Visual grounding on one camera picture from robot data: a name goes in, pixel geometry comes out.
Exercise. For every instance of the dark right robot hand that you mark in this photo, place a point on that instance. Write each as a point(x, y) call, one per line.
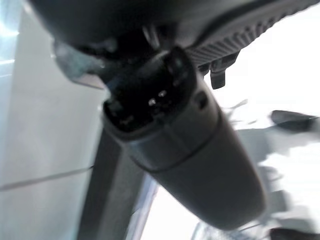
point(190, 150)

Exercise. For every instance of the flat dark object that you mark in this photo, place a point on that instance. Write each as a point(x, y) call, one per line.
point(292, 120)

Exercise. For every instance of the dark grey upright post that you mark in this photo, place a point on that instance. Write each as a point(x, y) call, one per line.
point(110, 190)

